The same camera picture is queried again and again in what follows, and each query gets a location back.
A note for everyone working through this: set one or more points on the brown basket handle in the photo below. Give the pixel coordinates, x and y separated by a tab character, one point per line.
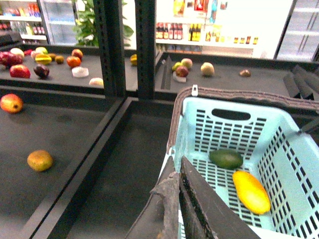
248	96

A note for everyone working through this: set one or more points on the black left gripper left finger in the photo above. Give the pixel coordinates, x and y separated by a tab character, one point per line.
159	217

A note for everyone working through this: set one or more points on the black display tray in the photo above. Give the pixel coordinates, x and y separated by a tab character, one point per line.
222	72
103	190

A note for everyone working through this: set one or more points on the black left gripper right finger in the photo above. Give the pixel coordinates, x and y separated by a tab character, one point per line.
204	213

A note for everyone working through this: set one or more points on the green avocado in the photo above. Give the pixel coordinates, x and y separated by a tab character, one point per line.
226	158

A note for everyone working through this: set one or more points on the black rear display tray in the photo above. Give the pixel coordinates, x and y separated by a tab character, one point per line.
222	72

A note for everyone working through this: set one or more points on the light blue plastic basket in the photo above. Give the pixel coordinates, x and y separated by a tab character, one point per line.
283	160

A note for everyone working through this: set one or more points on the red yellow mango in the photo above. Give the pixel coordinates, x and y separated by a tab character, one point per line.
11	103

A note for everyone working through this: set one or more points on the brownish yellow fruit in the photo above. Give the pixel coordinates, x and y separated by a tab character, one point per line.
40	160

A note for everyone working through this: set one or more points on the white zip tie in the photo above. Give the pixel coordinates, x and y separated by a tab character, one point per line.
194	91

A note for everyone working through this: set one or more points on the white shelf with bottles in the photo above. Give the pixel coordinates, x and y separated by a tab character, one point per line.
201	26

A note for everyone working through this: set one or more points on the black shelf post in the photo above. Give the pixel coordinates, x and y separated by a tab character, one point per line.
109	24

